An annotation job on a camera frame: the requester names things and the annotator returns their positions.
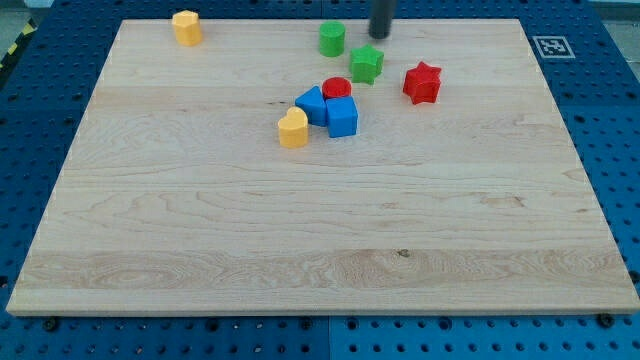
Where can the green cylinder block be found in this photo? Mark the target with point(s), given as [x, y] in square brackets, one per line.
[331, 38]

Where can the yellow heart block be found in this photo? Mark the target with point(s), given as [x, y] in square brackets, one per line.
[293, 128]

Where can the black bolt right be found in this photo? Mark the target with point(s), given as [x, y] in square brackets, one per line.
[605, 320]

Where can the black bolt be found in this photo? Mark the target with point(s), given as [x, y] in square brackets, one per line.
[50, 324]
[605, 320]

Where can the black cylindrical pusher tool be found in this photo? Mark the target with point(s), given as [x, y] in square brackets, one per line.
[380, 18]

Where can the red star block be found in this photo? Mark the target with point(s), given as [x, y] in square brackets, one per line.
[422, 83]

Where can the blue triangle block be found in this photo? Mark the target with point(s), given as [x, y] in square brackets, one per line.
[313, 104]

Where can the black bolt left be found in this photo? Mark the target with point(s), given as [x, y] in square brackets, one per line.
[50, 324]

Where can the yellow hexagon block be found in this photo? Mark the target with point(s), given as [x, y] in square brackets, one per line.
[186, 26]

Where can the blue cube block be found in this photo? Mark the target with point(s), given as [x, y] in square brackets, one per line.
[342, 117]

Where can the red cylinder block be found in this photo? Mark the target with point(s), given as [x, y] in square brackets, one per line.
[336, 87]

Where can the white fiducial marker tag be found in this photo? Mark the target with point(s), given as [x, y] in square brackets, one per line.
[553, 47]

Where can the wooden board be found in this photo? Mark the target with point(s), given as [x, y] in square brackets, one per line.
[176, 198]

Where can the green star block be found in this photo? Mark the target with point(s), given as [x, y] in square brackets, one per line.
[366, 64]

